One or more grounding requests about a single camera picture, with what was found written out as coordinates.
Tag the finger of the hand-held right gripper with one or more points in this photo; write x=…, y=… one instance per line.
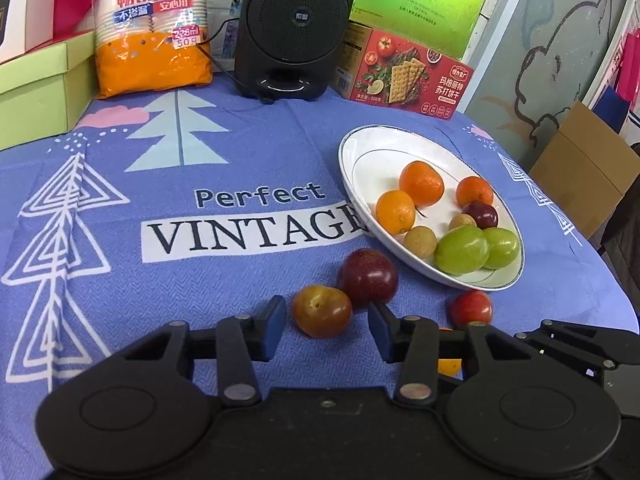
x=590, y=330
x=575, y=352

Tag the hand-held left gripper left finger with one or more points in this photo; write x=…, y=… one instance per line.
x=273, y=327

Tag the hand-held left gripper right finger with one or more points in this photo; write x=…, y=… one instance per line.
x=380, y=329

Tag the red and yellow plum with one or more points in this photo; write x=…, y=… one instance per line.
x=322, y=311

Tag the dark purple speckled plum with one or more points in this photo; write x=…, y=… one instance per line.
x=369, y=277

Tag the brown longan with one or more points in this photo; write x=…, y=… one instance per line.
x=420, y=241
x=461, y=221

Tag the large green plum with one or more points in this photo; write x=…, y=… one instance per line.
x=461, y=249

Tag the small orange tangerine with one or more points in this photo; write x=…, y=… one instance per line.
x=395, y=211

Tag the small green plum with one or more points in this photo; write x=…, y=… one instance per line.
x=502, y=247

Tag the large orange tangerine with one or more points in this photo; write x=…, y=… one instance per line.
x=421, y=182

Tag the dark red plum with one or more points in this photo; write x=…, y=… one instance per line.
x=481, y=215

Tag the white plate with blue rim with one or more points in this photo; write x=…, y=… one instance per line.
x=375, y=170

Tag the deep orange tangerine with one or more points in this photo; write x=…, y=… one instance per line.
x=475, y=191

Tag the yellow-orange tangerine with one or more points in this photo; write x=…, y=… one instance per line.
x=449, y=366

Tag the small red plum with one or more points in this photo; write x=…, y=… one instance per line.
x=471, y=308

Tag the blue printed tablecloth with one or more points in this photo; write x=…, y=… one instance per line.
x=200, y=160

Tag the red cracker box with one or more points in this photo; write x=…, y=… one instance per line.
x=405, y=72

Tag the black speaker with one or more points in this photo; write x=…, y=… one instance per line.
x=295, y=25

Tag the orange pack of paper cups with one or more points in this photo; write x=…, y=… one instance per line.
x=150, y=35

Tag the green gift box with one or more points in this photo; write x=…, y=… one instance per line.
x=425, y=5

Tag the green shoe box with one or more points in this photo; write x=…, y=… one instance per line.
x=35, y=90

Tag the white box with cup print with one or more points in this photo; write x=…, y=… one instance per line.
x=27, y=15

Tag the cardboard box by wall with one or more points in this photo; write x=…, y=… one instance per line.
x=585, y=170

